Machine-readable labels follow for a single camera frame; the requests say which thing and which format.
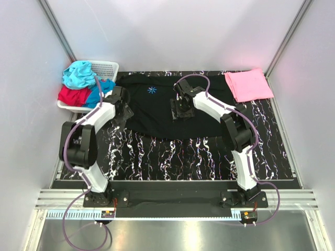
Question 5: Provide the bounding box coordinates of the left orange connector box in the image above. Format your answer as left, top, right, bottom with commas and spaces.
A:
101, 210, 115, 218

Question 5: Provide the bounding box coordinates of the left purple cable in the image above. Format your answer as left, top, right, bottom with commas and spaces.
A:
62, 76, 113, 248

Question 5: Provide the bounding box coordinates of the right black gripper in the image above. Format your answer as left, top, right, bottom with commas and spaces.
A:
169, 98, 195, 122

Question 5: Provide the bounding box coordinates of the white plastic basket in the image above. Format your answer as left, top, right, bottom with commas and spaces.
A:
57, 60, 119, 113

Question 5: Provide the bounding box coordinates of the black t shirt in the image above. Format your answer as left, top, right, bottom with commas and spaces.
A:
115, 74, 236, 140

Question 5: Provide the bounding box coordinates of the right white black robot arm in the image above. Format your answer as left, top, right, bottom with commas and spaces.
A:
171, 79, 261, 208

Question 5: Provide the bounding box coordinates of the light blue t shirt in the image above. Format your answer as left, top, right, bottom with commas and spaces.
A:
62, 61, 101, 90

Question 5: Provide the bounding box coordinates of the right orange connector box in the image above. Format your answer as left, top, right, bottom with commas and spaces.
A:
241, 211, 258, 224

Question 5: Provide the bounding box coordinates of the orange connector box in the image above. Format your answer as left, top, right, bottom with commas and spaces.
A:
241, 211, 258, 224
101, 210, 115, 218

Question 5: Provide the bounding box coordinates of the folded pink t shirt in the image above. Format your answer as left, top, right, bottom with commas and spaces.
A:
224, 69, 274, 102

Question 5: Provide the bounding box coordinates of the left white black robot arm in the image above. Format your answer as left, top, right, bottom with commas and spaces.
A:
59, 86, 133, 207

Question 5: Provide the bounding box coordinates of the red t shirt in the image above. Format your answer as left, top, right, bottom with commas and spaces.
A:
58, 85, 92, 107

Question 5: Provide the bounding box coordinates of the black marble pattern mat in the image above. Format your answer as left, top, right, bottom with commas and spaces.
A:
60, 70, 294, 181

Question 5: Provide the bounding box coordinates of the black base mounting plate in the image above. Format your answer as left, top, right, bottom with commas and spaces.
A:
83, 181, 269, 220

